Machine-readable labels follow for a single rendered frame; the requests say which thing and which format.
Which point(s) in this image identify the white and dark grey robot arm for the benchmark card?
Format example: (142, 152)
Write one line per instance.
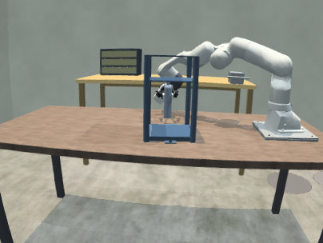
(280, 117)

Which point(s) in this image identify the grey-blue bottle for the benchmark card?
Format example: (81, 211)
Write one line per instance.
(167, 100)

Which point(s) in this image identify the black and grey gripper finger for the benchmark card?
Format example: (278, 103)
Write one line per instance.
(174, 94)
(159, 94)

